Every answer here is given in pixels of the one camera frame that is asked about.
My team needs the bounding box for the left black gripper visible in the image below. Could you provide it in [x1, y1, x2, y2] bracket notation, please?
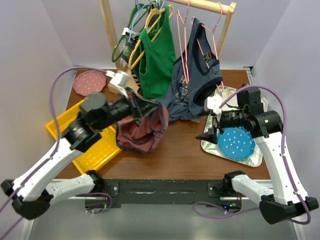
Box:
[97, 86, 160, 131]

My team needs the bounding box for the red tank top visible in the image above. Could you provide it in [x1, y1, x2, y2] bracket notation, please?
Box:
[115, 102, 169, 154]

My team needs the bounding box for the pink wire hanger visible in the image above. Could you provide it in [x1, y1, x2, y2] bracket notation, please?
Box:
[176, 0, 191, 85]
[201, 2, 225, 93]

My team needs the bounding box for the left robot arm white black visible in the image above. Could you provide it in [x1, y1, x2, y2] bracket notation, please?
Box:
[0, 89, 160, 220]

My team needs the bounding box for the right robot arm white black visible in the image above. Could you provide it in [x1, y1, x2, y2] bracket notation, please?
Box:
[196, 85, 319, 225]

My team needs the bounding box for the green tank top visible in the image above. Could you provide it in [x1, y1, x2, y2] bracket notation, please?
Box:
[138, 5, 176, 99]

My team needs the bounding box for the navy blue tank top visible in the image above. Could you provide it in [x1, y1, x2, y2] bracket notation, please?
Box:
[160, 18, 223, 122]

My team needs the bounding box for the yellow hanger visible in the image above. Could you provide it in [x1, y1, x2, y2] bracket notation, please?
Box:
[128, 4, 175, 76]

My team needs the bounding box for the green hanger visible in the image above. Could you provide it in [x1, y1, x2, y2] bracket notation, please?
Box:
[111, 1, 151, 63]

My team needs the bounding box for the light blue hanger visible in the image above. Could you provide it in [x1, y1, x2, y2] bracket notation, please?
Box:
[120, 0, 165, 65]

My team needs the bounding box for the blue dotted plate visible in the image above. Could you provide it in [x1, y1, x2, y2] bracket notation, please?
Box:
[217, 127, 256, 161]

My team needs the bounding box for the leaf pattern tray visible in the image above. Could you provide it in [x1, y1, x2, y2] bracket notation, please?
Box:
[200, 86, 263, 167]

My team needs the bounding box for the yellow plastic tray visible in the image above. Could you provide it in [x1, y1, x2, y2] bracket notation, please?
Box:
[57, 100, 121, 174]

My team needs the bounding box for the pink dotted plate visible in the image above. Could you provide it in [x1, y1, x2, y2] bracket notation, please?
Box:
[73, 70, 106, 97]

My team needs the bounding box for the zebra pattern garment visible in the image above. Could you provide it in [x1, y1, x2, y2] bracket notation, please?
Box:
[121, 28, 144, 97]

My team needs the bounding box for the wooden clothes rack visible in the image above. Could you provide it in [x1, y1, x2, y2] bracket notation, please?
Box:
[98, 0, 237, 124]

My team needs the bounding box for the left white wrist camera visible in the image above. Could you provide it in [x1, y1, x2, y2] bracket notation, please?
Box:
[105, 70, 130, 93]

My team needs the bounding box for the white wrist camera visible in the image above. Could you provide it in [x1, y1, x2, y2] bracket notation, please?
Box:
[204, 95, 222, 115]
[105, 70, 130, 93]

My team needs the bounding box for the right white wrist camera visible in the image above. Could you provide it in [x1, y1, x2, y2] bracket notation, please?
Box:
[204, 95, 222, 115]

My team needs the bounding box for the black mounting base plate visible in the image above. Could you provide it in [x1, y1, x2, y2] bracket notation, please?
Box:
[97, 179, 242, 213]

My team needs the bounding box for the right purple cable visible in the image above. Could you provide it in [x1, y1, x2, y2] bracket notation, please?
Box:
[191, 84, 312, 225]

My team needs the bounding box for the purple cable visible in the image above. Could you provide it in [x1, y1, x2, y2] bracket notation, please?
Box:
[191, 84, 312, 225]
[0, 66, 113, 238]

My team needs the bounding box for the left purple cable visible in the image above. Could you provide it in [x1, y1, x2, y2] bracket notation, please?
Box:
[0, 66, 113, 238]

